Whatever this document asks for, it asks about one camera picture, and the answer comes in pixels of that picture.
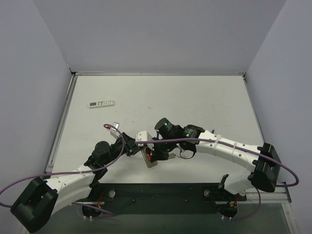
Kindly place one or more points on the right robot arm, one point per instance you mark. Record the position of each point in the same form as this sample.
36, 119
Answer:
260, 163

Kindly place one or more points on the grey beige remote control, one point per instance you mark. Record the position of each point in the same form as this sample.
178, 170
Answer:
147, 156

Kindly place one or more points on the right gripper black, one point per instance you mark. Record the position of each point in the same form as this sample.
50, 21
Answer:
154, 156

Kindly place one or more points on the aluminium frame rail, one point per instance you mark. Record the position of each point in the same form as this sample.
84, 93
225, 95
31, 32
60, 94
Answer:
66, 193

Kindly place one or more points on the grey remote battery cover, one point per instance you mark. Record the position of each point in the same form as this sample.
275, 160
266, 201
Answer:
171, 155

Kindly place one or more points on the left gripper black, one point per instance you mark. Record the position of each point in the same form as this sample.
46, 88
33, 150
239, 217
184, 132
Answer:
131, 146

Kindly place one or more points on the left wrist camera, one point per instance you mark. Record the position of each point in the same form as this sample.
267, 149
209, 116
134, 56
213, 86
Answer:
113, 130

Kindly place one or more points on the white remote with display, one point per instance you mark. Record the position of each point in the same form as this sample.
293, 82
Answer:
101, 104

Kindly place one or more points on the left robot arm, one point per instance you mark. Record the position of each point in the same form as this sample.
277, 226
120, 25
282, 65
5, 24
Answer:
42, 198

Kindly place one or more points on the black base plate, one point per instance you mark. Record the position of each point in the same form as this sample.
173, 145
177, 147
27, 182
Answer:
157, 199

